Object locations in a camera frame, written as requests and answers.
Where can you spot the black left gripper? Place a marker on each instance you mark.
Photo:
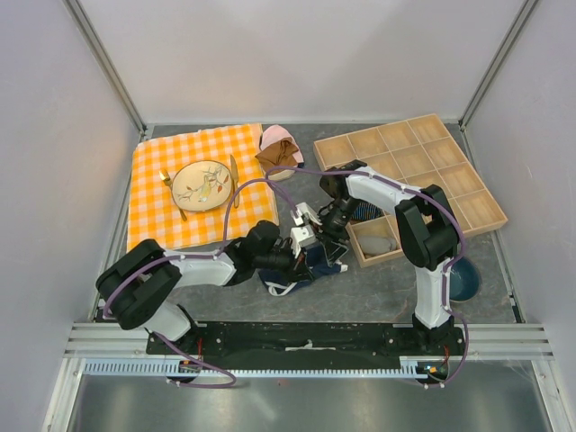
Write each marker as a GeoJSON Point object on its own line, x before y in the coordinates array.
{"type": "Point", "coordinates": [294, 267]}

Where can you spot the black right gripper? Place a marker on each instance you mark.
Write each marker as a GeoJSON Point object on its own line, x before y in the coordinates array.
{"type": "Point", "coordinates": [333, 250]}

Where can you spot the navy blue white-trimmed underwear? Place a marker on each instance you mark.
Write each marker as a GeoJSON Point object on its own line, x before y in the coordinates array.
{"type": "Point", "coordinates": [278, 284]}

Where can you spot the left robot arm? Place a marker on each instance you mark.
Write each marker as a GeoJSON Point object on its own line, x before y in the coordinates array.
{"type": "Point", "coordinates": [136, 287]}

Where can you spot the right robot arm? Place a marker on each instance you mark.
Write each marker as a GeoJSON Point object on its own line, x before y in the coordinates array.
{"type": "Point", "coordinates": [430, 237]}

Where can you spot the grey rolled underwear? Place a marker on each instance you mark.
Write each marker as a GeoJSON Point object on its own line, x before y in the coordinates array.
{"type": "Point", "coordinates": [376, 245]}

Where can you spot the navy striped rolled underwear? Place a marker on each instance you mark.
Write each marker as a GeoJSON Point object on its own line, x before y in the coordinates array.
{"type": "Point", "coordinates": [366, 212]}

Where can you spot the cream underwear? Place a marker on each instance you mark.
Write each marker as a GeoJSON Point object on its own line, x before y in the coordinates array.
{"type": "Point", "coordinates": [279, 173]}

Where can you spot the brown underwear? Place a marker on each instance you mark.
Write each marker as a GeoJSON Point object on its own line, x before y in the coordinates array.
{"type": "Point", "coordinates": [278, 155]}

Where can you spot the pink underwear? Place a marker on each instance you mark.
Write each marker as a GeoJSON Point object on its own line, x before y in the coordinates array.
{"type": "Point", "coordinates": [276, 133]}

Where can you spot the gold knife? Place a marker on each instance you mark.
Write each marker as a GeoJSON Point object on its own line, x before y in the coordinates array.
{"type": "Point", "coordinates": [235, 180]}

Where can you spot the bird-painted ceramic plate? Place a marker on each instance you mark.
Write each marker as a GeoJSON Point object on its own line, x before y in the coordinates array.
{"type": "Point", "coordinates": [202, 186]}

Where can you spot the wooden compartment tray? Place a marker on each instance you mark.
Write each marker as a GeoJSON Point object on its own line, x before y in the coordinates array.
{"type": "Point", "coordinates": [420, 152]}

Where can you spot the blue ceramic bowl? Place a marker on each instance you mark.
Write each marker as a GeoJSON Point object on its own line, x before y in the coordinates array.
{"type": "Point", "coordinates": [465, 281]}

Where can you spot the gold fork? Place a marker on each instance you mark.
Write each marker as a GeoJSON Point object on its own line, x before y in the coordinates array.
{"type": "Point", "coordinates": [168, 182]}

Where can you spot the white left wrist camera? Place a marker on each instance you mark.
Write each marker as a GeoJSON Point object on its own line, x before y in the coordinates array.
{"type": "Point", "coordinates": [301, 237]}

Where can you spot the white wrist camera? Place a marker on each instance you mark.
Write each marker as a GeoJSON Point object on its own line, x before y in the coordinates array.
{"type": "Point", "coordinates": [303, 214]}
{"type": "Point", "coordinates": [301, 237]}

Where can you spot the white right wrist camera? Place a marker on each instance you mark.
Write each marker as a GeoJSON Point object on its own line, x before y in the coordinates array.
{"type": "Point", "coordinates": [303, 214]}

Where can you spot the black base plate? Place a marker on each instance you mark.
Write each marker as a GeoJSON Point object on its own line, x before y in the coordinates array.
{"type": "Point", "coordinates": [231, 345]}

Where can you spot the white cable duct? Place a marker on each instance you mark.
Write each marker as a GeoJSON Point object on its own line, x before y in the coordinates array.
{"type": "Point", "coordinates": [173, 368]}

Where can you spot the aluminium front rail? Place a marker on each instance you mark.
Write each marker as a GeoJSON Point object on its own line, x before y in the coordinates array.
{"type": "Point", "coordinates": [486, 342]}

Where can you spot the aluminium frame post right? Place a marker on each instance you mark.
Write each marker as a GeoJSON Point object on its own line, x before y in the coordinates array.
{"type": "Point", "coordinates": [510, 39]}

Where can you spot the aluminium frame post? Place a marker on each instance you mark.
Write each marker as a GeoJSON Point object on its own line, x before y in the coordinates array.
{"type": "Point", "coordinates": [510, 39]}
{"type": "Point", "coordinates": [105, 62]}

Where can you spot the aluminium frame post left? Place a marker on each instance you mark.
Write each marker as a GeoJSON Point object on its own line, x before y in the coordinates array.
{"type": "Point", "coordinates": [105, 62]}

